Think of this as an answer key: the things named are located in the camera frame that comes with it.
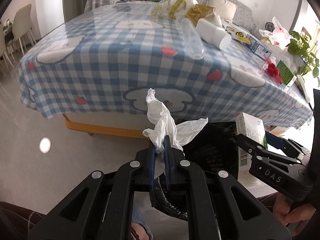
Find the clear plastic tube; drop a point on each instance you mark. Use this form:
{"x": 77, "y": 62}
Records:
{"x": 193, "y": 44}

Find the gold foil package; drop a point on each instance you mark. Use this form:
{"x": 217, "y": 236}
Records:
{"x": 197, "y": 12}

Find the black lined trash bin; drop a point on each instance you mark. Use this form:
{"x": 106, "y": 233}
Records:
{"x": 212, "y": 149}

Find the person's right hand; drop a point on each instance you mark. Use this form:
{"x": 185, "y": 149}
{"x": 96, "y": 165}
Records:
{"x": 283, "y": 212}

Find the beige dining chair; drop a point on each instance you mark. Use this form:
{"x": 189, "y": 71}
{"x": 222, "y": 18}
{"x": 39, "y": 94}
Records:
{"x": 22, "y": 25}
{"x": 3, "y": 50}

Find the potted green plant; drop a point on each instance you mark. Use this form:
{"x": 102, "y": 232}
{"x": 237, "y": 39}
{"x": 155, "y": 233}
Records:
{"x": 301, "y": 47}

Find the blue fuzzy slipper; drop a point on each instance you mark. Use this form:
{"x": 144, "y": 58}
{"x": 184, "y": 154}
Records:
{"x": 139, "y": 226}

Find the clear bag yellow ribbon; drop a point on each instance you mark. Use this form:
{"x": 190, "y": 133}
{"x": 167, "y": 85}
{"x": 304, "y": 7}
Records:
{"x": 173, "y": 9}

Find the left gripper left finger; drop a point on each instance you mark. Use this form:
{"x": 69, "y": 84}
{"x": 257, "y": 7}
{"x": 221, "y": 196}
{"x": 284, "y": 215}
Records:
{"x": 100, "y": 207}

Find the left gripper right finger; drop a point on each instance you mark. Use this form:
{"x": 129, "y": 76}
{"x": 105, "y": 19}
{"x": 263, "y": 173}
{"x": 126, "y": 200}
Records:
{"x": 218, "y": 206}

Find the white tissue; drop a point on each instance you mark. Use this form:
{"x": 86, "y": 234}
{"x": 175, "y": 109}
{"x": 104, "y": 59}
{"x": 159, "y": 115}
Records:
{"x": 179, "y": 135}

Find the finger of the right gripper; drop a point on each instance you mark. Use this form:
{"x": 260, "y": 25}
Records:
{"x": 289, "y": 147}
{"x": 266, "y": 163}

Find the white green medicine box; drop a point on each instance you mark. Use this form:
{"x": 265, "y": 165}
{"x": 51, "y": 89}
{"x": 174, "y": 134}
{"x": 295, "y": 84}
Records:
{"x": 250, "y": 133}

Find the blue milk carton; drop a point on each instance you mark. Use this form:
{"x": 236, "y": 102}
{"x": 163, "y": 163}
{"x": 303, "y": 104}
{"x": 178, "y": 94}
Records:
{"x": 258, "y": 48}

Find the white pill bottle green label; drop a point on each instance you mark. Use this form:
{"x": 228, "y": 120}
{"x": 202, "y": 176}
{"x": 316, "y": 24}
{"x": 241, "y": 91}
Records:
{"x": 212, "y": 34}

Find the white red plastic bag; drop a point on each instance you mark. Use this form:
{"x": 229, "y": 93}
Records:
{"x": 279, "y": 36}

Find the yellow white snack wrapper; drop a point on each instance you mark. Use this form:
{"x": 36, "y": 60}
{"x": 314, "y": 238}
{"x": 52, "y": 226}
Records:
{"x": 238, "y": 34}

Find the beige cushion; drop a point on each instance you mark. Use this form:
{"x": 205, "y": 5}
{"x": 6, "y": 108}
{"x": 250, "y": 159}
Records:
{"x": 224, "y": 8}

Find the blue checkered bear tablecloth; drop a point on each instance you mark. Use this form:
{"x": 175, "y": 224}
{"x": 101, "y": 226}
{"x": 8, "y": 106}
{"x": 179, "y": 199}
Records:
{"x": 107, "y": 59}

